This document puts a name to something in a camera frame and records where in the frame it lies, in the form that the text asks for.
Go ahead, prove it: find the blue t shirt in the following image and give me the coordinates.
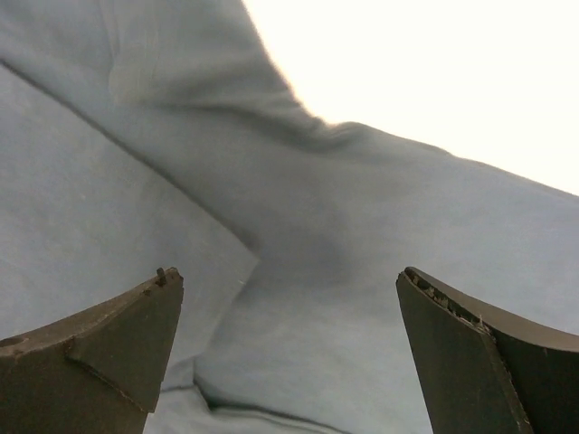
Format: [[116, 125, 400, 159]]
[[1, 1, 578, 433]]

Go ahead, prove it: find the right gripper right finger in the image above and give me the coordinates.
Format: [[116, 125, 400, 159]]
[[396, 267, 578, 434]]

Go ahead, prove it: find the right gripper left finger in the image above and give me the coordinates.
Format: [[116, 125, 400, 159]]
[[1, 268, 184, 434]]

